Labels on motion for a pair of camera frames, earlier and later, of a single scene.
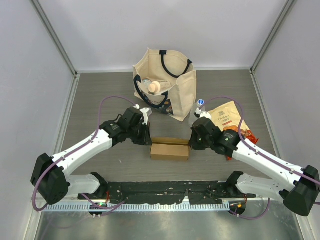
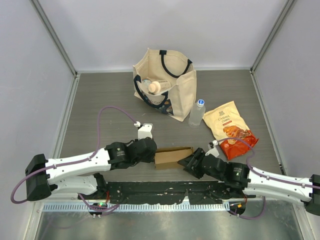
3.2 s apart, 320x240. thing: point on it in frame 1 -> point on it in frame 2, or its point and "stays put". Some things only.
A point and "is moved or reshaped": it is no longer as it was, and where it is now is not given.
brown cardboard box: (170, 148) is moved or reshaped
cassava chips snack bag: (228, 117) stays put
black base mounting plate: (207, 192) stays put
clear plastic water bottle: (192, 117) stays put
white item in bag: (146, 81) stays put
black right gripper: (193, 144) -> (188, 161)
